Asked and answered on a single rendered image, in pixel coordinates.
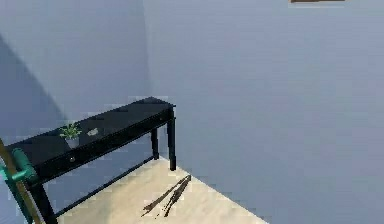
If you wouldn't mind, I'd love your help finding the black console table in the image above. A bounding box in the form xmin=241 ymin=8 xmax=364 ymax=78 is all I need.
xmin=5 ymin=96 xmax=177 ymax=224

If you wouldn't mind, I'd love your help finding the dark brown stick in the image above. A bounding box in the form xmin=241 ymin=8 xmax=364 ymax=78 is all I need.
xmin=140 ymin=175 xmax=190 ymax=218

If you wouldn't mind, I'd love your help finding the small green potted plant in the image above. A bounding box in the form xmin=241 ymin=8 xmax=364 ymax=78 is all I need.
xmin=59 ymin=122 xmax=83 ymax=149

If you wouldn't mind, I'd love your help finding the green and tan chair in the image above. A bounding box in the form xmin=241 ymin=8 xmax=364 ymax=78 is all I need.
xmin=0 ymin=138 xmax=45 ymax=224

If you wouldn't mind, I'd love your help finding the brown framed wall picture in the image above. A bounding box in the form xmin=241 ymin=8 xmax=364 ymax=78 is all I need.
xmin=289 ymin=0 xmax=346 ymax=4

